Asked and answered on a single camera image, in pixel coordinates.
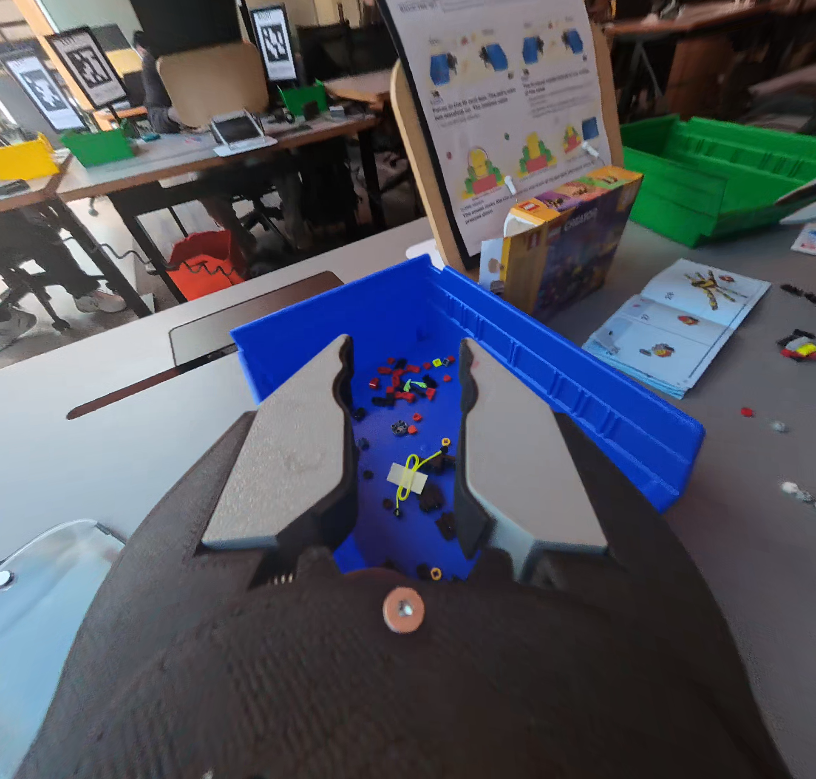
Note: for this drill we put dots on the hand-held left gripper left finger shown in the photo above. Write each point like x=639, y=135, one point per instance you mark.
x=280, y=454

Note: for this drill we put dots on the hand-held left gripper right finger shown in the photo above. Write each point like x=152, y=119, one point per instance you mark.
x=523, y=473

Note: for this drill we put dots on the blue plastic bin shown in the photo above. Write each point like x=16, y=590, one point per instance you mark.
x=574, y=377

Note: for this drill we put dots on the pile of small lego pieces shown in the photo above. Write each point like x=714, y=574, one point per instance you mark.
x=401, y=397

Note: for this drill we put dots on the open lego instruction booklet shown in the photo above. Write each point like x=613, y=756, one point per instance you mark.
x=676, y=339

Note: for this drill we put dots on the yellow lego set box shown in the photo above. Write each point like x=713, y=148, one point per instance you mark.
x=574, y=250

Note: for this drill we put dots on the small white lego piece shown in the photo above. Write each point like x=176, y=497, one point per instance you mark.
x=792, y=489

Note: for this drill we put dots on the black lego pieces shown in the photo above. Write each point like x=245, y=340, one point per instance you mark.
x=797, y=291

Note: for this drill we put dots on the orange bag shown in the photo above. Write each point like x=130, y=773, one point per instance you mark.
x=207, y=266

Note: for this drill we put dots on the clear acrylic plate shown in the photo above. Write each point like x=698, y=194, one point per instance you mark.
x=44, y=600

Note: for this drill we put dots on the long grey work table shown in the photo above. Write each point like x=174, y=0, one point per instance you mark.
x=159, y=161

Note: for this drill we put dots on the white tablet device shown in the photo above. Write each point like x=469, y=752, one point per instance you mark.
x=239, y=130

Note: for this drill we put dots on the wooden poster board stand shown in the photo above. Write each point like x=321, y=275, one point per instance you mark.
x=411, y=154

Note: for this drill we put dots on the large green plastic bin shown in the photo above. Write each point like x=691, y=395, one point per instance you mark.
x=688, y=180

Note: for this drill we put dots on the small green plastic bin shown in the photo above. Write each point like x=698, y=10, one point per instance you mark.
x=303, y=98

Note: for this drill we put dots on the white printed card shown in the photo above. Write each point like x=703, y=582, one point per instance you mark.
x=806, y=240

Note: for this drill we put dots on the tan chair back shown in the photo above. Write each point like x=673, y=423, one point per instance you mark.
x=213, y=84

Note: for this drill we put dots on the printed instruction poster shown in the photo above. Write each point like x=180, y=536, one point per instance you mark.
x=510, y=91

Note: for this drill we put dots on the yellow plastic bin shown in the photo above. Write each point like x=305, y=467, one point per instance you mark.
x=25, y=158

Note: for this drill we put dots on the black white tag board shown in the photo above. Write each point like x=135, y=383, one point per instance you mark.
x=86, y=68
x=274, y=40
x=41, y=91

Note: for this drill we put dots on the dark monitor screen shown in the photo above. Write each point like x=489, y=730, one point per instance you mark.
x=178, y=8

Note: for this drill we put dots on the brown wooden table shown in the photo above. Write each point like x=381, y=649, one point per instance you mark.
x=688, y=27

